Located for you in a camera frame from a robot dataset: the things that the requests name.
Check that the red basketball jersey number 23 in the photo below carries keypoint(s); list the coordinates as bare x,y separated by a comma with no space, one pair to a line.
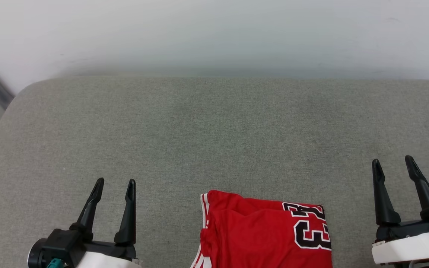
251,238

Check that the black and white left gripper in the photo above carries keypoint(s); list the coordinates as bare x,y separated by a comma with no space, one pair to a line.
106,257

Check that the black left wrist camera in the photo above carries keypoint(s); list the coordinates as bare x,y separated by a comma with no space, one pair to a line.
56,245

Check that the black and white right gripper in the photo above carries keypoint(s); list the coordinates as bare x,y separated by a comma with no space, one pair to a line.
412,245

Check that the grey fabric sofa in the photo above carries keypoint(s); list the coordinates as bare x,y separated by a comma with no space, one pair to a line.
214,130

